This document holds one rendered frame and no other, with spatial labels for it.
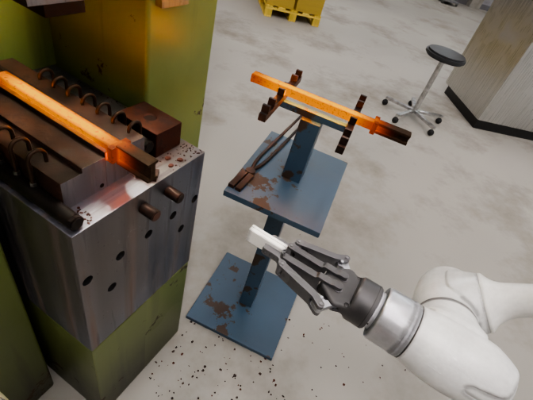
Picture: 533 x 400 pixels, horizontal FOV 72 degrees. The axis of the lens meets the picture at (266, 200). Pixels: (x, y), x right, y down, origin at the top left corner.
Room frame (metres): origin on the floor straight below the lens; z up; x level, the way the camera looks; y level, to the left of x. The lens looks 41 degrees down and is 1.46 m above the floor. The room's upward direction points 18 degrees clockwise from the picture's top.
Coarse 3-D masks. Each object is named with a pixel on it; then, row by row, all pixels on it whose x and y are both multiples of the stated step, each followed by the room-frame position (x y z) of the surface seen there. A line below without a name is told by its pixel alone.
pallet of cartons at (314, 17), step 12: (264, 0) 5.43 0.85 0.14; (276, 0) 5.33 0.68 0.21; (288, 0) 5.38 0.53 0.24; (300, 0) 5.41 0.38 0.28; (312, 0) 5.48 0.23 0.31; (324, 0) 5.54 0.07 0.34; (264, 12) 5.26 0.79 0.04; (288, 12) 5.36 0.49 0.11; (300, 12) 5.50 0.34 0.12; (312, 12) 5.49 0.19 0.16; (312, 24) 5.49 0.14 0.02
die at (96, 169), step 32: (0, 64) 0.71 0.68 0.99; (0, 96) 0.60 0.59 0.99; (64, 96) 0.67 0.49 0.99; (32, 128) 0.54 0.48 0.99; (64, 128) 0.55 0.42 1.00; (32, 160) 0.46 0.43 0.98; (64, 160) 0.49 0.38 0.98; (96, 160) 0.50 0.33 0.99; (64, 192) 0.43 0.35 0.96; (96, 192) 0.49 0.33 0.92
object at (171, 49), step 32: (96, 0) 0.86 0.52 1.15; (128, 0) 0.82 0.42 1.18; (192, 0) 0.94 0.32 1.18; (64, 32) 0.90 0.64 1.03; (96, 32) 0.86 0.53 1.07; (128, 32) 0.82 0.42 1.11; (160, 32) 0.84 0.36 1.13; (192, 32) 0.95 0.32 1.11; (64, 64) 0.90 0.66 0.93; (96, 64) 0.86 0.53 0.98; (128, 64) 0.82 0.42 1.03; (160, 64) 0.85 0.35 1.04; (192, 64) 0.97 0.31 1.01; (128, 96) 0.82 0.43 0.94; (160, 96) 0.85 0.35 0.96; (192, 96) 0.98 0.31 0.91; (192, 128) 1.00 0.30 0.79
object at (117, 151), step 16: (0, 80) 0.63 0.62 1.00; (16, 80) 0.65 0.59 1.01; (32, 96) 0.61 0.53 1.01; (48, 112) 0.59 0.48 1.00; (64, 112) 0.59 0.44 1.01; (80, 128) 0.56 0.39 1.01; (96, 128) 0.57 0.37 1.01; (112, 144) 0.53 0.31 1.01; (128, 144) 0.54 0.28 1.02; (112, 160) 0.52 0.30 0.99; (128, 160) 0.53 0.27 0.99; (144, 160) 0.51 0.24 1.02; (144, 176) 0.51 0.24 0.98
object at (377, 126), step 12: (264, 84) 0.97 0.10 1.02; (276, 84) 0.97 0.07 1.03; (288, 84) 0.99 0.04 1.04; (288, 96) 0.96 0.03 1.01; (300, 96) 0.96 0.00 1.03; (312, 96) 0.96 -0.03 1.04; (324, 108) 0.94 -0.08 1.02; (336, 108) 0.94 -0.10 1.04; (348, 108) 0.96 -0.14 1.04; (348, 120) 0.93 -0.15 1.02; (360, 120) 0.93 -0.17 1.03; (372, 120) 0.93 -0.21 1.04; (372, 132) 0.91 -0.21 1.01; (384, 132) 0.92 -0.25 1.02; (396, 132) 0.91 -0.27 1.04; (408, 132) 0.92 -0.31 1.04
